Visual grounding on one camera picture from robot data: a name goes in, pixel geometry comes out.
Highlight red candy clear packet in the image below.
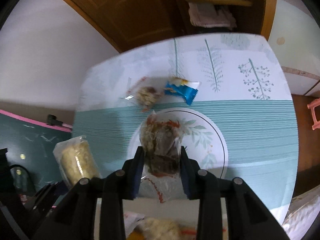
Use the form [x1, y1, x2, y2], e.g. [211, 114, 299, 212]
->
[139, 112, 184, 204]

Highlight rice cake clear packet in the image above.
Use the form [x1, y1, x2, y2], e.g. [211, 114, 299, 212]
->
[53, 135, 101, 189]

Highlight red white triangular snack packet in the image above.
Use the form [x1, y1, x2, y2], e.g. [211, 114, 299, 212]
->
[124, 211, 145, 238]

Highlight nut bar clear packet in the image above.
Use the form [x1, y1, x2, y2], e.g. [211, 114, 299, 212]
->
[124, 76, 164, 111]

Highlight blue snack packet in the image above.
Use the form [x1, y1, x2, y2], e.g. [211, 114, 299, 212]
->
[164, 76, 201, 106]

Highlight white plastic tray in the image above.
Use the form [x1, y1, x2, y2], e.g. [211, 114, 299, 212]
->
[93, 198, 229, 239]

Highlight patterned teal tablecloth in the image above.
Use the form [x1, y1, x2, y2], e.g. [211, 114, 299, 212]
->
[73, 34, 298, 222]

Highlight pink plastic stool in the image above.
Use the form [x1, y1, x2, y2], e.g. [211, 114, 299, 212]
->
[307, 98, 320, 131]

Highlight brown wooden door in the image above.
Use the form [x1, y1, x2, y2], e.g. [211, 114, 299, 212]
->
[63, 0, 190, 52]

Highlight folded cloth stack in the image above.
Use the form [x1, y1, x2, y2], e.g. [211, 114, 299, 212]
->
[189, 3, 236, 29]

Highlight sliding wardrobe doors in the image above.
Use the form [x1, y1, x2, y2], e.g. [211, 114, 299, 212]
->
[268, 0, 319, 98]

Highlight wooden shelf unit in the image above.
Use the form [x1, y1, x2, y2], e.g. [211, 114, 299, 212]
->
[176, 0, 277, 40]

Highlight green chalkboard pink frame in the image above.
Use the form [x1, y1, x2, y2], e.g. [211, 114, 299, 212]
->
[1, 110, 71, 198]

